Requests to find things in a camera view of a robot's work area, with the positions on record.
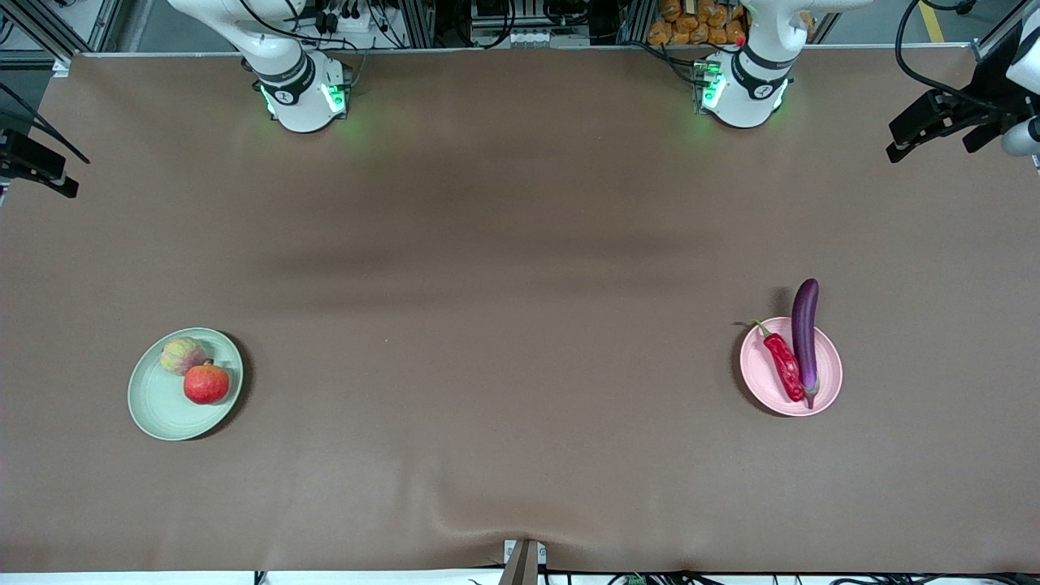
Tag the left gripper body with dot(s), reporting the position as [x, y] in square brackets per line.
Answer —
[990, 88]

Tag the purple eggplant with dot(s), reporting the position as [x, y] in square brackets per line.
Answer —
[805, 325]

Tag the yellow-pink apple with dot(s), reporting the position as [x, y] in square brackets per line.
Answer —
[180, 355]

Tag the red chili pepper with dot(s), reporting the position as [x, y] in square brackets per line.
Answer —
[784, 366]

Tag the red pomegranate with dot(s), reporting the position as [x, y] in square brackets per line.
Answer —
[206, 383]

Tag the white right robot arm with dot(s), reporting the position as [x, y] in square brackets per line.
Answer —
[305, 114]

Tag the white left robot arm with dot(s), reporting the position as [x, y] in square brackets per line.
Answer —
[747, 89]

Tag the orange round items heap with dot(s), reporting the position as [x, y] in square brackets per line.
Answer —
[674, 28]

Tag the green round plate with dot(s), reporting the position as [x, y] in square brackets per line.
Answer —
[162, 414]

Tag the pink round plate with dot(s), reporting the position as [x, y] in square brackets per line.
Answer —
[756, 382]

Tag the white power strip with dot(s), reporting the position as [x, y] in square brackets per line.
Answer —
[349, 23]

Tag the grey metal rack unit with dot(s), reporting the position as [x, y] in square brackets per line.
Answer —
[520, 36]

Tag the brown table cover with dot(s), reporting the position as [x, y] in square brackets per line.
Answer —
[487, 366]

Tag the aluminium frame bar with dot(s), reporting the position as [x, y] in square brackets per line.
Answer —
[49, 36]

